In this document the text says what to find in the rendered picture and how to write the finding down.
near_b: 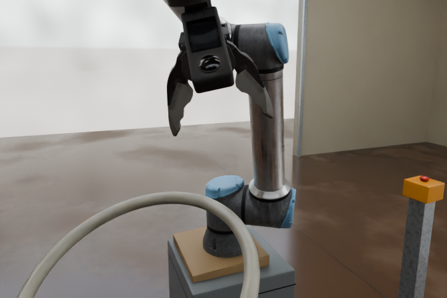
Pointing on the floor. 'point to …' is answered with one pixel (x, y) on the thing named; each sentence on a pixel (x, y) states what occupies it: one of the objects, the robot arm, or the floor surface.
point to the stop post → (418, 234)
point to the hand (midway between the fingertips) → (223, 130)
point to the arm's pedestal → (283, 273)
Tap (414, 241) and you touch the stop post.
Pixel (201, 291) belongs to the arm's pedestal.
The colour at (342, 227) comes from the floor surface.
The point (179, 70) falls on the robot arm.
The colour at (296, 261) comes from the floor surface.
